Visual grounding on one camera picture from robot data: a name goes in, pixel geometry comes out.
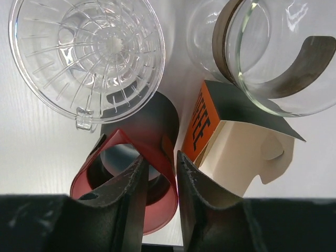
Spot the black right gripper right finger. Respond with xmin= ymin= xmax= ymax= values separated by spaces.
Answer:
xmin=177 ymin=152 xmax=335 ymax=251

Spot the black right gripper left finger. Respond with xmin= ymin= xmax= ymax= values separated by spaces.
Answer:
xmin=1 ymin=156 xmax=149 ymax=251

